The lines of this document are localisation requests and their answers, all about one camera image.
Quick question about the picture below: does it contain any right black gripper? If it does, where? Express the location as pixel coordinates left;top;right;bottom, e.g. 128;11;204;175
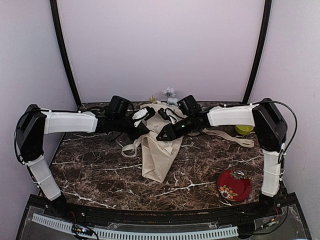
156;115;195;142

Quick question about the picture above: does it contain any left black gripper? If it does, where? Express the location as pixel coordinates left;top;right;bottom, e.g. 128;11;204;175
113;113;150;142

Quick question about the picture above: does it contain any beige wrapping paper sheet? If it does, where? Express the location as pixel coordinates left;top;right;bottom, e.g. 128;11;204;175
141;113;183;183

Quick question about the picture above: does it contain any white printed ribbon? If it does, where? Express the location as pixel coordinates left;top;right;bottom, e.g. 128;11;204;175
121;128;255;158

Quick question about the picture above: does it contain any blue fake flower stem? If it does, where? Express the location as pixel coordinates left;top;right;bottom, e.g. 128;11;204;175
162;87;178;106

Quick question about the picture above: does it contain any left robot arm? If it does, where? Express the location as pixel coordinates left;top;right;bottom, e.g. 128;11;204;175
14;95;155;218

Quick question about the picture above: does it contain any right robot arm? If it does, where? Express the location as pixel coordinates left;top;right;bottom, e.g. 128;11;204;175
156;95;288;197

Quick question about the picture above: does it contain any yellow-green cup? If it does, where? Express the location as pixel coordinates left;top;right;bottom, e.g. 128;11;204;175
234;125;254;135

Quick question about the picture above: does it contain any red floral plate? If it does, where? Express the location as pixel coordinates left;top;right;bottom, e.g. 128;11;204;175
217;169;252;202

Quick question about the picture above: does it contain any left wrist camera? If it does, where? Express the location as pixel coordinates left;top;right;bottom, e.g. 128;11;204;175
132;106;156;128

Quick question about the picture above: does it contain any white slotted cable duct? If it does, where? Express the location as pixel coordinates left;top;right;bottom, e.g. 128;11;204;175
31;213;239;240

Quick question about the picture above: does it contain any black front table rail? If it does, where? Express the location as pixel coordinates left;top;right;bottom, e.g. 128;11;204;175
29;194;298;227

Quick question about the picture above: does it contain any left black frame post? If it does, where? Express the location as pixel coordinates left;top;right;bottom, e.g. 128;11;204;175
49;0;82;108

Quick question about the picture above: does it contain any black frame post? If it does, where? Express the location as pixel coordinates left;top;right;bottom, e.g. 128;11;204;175
241;0;272;104
49;0;82;108

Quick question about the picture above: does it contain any right black frame post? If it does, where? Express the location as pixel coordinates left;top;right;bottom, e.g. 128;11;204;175
241;0;272;104

